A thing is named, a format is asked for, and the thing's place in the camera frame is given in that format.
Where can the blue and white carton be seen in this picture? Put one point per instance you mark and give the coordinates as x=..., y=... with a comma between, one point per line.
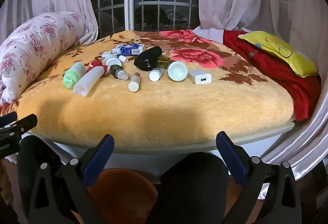
x=128, y=49

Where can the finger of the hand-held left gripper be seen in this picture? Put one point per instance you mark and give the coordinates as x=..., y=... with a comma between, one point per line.
x=25, y=122
x=7, y=118

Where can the brown bottle with white cap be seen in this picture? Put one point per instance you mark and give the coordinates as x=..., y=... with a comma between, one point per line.
x=133, y=84

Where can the yellow floral blanket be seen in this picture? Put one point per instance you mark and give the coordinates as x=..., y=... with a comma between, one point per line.
x=158, y=113

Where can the yellow pillow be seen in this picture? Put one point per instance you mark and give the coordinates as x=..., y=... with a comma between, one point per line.
x=279, y=49

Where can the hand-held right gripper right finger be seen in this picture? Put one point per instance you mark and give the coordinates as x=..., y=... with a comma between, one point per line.
x=232, y=160

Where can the small white dropper bottle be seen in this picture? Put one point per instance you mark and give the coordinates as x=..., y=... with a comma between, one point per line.
x=122, y=57

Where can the dark green spray bottle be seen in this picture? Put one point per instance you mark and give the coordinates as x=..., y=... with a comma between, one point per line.
x=116, y=70

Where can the white cylinder bottle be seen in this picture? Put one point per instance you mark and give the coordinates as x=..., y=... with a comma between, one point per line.
x=88, y=81

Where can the yellow-green hair clip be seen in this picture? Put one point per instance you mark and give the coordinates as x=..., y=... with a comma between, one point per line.
x=164, y=61

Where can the white usb charger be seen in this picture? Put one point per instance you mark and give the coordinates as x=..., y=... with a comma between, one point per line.
x=199, y=76

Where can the red cloth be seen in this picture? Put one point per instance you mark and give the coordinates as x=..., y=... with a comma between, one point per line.
x=276, y=72

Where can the person's right leg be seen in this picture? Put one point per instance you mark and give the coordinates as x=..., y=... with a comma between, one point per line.
x=192, y=188

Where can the green squeeze tube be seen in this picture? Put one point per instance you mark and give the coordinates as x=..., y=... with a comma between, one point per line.
x=74, y=74

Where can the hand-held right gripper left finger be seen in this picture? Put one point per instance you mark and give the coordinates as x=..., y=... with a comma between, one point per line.
x=98, y=160

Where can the white satin cloth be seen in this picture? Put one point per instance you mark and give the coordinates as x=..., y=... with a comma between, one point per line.
x=307, y=142

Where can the small clear bottle white cap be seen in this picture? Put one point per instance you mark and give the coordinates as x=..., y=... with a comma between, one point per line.
x=155, y=75

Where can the pale green round jar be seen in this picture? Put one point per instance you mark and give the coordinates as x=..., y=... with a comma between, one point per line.
x=176, y=70

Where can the rolled floral quilt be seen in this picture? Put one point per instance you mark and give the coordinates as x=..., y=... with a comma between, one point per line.
x=33, y=47

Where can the black pouch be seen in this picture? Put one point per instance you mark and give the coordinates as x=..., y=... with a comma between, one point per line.
x=147, y=60

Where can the white round jar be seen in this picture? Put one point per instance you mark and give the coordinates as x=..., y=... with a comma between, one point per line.
x=112, y=61

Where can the orange plastic bin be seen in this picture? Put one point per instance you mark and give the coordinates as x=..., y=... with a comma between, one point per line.
x=120, y=193

